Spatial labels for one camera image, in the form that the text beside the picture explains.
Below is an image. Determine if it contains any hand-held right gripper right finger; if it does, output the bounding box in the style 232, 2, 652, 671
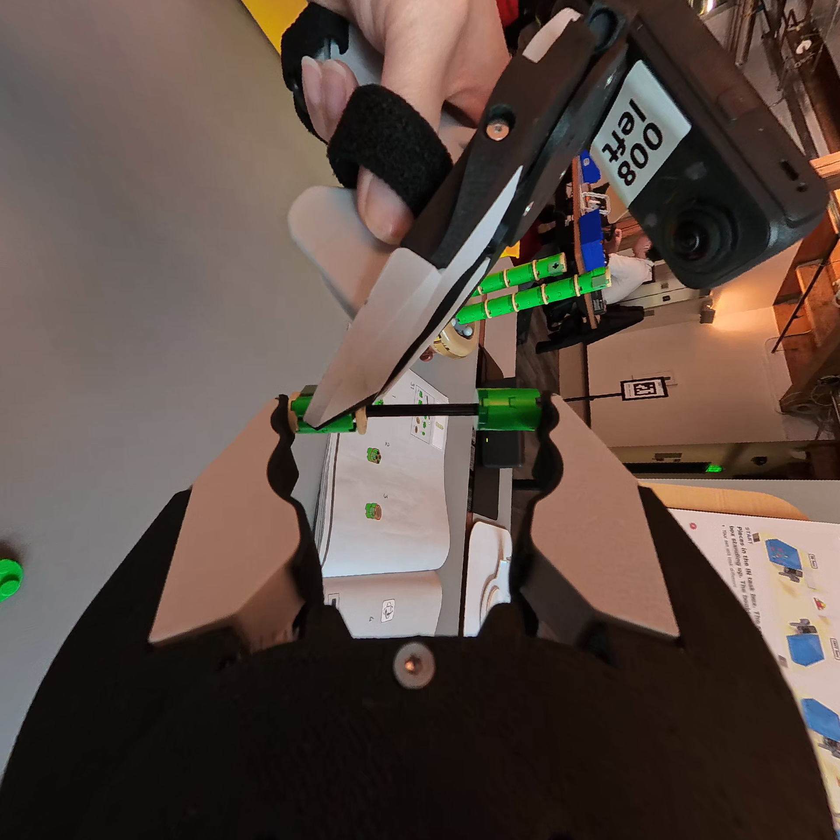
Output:
513, 392, 680, 644

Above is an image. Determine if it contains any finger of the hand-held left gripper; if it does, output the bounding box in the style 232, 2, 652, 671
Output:
305, 248, 455, 431
366, 165, 527, 408

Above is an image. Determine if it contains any white instruction booklet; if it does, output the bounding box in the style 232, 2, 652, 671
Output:
314, 371, 454, 641

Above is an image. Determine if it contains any dark cloth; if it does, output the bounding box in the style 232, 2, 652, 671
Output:
535, 303, 647, 355

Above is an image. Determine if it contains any white sheet stand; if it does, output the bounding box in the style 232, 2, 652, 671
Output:
462, 518, 514, 637

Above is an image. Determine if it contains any green brick axle assembly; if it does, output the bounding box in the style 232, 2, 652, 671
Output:
289, 387, 543, 436

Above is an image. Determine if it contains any person's left hand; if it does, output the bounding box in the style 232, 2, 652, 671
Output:
301, 0, 513, 245

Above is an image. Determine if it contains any yellow plastic bin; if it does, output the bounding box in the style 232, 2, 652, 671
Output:
241, 0, 311, 55

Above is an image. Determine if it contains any wooden shelf unit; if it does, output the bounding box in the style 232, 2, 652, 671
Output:
768, 150, 840, 414

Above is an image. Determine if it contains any laminated instruction sheet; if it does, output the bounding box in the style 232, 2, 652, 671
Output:
666, 508, 840, 798

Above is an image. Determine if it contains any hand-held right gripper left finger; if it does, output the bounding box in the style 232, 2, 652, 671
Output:
150, 394, 324, 651

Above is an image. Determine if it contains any grey desk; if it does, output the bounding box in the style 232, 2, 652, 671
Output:
0, 0, 514, 775

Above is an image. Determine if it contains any wooden table with bins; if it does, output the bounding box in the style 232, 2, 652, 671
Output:
570, 154, 613, 330

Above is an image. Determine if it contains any green brick bamboo model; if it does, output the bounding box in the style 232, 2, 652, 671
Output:
420, 252, 613, 362

